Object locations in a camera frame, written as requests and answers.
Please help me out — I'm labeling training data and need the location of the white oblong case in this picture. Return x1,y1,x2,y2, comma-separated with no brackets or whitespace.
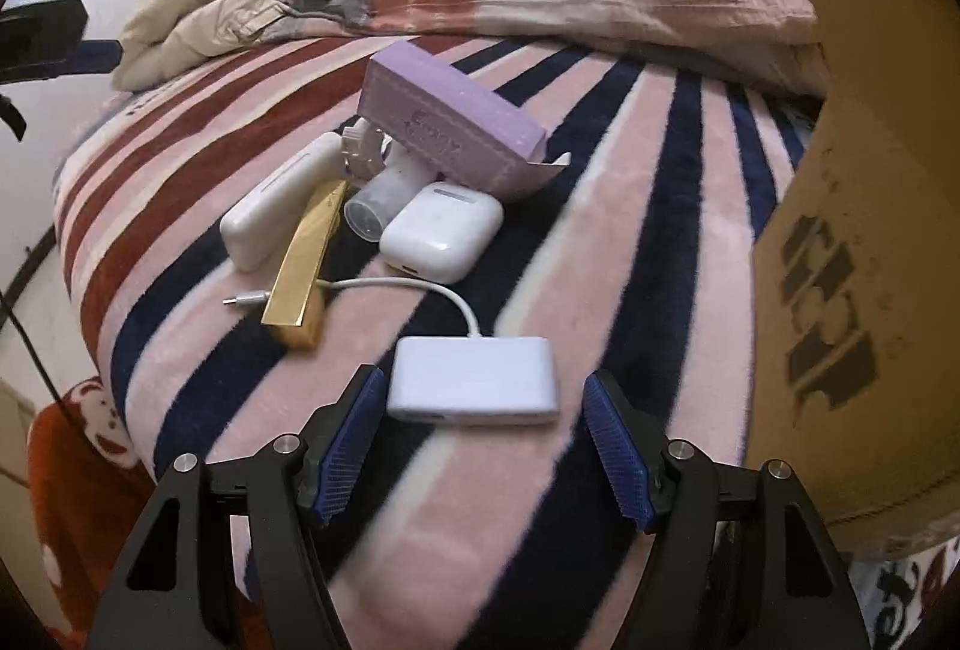
220,132,343,272

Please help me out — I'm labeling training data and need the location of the purple cardboard box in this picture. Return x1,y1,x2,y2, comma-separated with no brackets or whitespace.
358,41,571,201

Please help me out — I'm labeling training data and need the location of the white spray bottle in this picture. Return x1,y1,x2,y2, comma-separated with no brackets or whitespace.
343,143,438,244

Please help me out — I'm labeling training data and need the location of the gold rectangular bar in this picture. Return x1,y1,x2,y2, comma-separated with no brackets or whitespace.
260,179,348,350

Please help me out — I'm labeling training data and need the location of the cream fluffy blanket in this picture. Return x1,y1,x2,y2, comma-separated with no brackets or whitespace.
110,0,303,95

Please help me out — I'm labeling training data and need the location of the white earbuds charging case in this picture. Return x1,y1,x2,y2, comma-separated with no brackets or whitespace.
379,182,505,285

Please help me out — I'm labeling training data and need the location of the white usb hub adapter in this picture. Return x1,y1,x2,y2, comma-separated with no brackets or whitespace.
223,276,563,428

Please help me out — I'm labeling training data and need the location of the brown cardboard box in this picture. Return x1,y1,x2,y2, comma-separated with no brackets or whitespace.
747,0,958,559

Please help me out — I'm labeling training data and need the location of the striped fleece blanket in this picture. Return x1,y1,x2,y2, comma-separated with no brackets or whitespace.
52,34,827,650

